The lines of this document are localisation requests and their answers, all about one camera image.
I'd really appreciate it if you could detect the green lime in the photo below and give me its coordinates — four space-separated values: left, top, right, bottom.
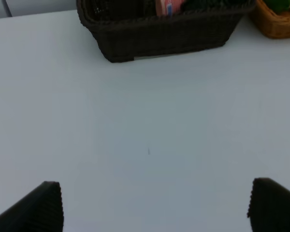
264 0 290 14

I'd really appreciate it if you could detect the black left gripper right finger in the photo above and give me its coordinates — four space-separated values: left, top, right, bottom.
247 177 290 232

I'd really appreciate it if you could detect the dark brown wicker basket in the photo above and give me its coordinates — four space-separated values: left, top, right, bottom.
76 0 256 63

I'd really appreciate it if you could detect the light brown wicker basket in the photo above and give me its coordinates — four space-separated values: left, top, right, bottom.
249 0 290 39

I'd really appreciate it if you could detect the pink bottle white cap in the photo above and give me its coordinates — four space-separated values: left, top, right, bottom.
155 0 185 16

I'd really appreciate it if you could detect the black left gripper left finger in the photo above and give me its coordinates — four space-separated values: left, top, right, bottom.
0 181 64 232

